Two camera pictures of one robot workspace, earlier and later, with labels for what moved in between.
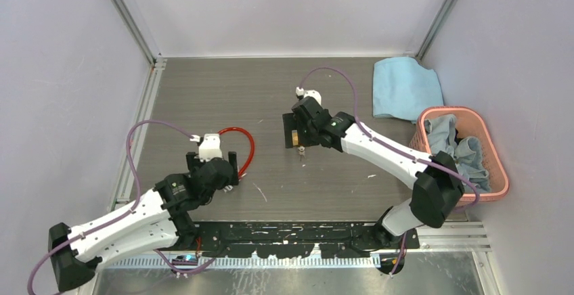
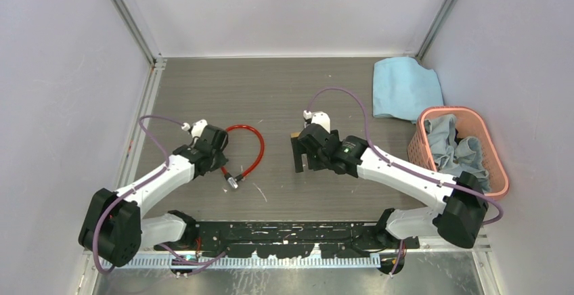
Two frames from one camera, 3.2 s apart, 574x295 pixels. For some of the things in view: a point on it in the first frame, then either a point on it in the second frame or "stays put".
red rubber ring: (252, 149) → (231, 180)
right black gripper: (288, 120) → (298, 149)
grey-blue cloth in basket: (466, 151) stays put
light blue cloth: (403, 88) stays put
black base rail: (298, 239) stays put
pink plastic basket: (470, 123) stays put
